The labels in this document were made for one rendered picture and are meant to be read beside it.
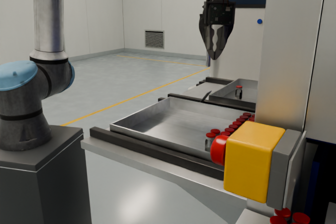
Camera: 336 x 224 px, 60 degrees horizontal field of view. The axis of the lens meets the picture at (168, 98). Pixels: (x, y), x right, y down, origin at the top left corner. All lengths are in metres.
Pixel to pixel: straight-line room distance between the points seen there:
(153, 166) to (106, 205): 1.39
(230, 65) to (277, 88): 1.13
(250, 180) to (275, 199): 0.03
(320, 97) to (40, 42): 0.80
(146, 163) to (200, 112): 0.30
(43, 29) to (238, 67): 0.94
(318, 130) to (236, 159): 0.12
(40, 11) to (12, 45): 5.14
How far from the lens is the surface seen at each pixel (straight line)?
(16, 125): 0.92
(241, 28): 1.49
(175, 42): 7.05
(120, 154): 0.63
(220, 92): 0.99
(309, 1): 0.39
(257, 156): 0.35
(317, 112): 0.41
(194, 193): 0.67
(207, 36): 0.79
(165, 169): 0.58
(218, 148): 0.38
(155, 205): 1.92
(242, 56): 1.50
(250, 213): 0.49
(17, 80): 0.88
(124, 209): 1.91
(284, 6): 0.40
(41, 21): 0.97
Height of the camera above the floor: 1.18
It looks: 18 degrees down
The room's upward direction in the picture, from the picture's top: straight up
